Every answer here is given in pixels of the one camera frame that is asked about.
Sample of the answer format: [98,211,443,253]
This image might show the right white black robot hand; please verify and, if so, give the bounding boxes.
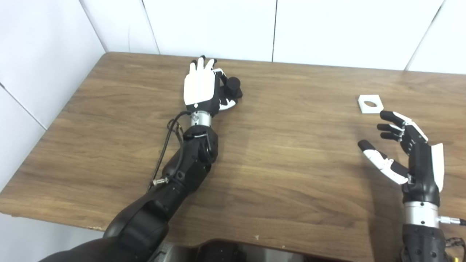
[358,110,445,204]

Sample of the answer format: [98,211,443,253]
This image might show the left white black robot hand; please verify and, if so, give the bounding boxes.
[183,55,239,118]

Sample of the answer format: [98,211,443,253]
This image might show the black peg with square base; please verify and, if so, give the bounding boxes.
[223,76,243,100]

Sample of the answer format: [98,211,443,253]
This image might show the white square piece with hole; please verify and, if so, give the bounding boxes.
[357,95,384,114]

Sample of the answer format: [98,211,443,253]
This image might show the black robot torso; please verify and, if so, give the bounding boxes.
[157,238,350,262]

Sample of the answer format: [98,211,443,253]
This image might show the thin left arm wire bundle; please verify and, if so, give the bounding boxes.
[167,118,185,148]

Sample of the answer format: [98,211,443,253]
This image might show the thin arm wire bundle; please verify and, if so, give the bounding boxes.
[446,237,466,262]
[167,118,185,148]

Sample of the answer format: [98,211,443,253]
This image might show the thick black right wrist cable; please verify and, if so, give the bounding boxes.
[439,216,466,226]

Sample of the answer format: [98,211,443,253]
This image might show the thin right arm wire bundle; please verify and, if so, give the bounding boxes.
[446,237,466,262]

